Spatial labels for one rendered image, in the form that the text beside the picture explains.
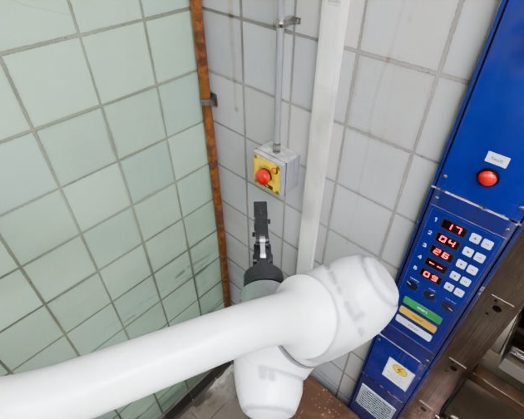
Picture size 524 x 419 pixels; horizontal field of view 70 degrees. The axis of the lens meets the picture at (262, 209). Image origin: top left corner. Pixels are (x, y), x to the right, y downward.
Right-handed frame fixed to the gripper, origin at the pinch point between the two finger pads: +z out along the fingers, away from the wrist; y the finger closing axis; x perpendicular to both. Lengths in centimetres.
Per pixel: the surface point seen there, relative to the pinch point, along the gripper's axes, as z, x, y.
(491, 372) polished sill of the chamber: -24, 52, 28
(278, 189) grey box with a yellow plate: 12.6, 4.8, 2.6
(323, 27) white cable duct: 13.0, 12.3, -35.4
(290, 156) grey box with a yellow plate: 15.9, 7.9, -4.8
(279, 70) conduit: 17.3, 4.6, -25.7
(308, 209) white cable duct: 12.1, 13.1, 9.1
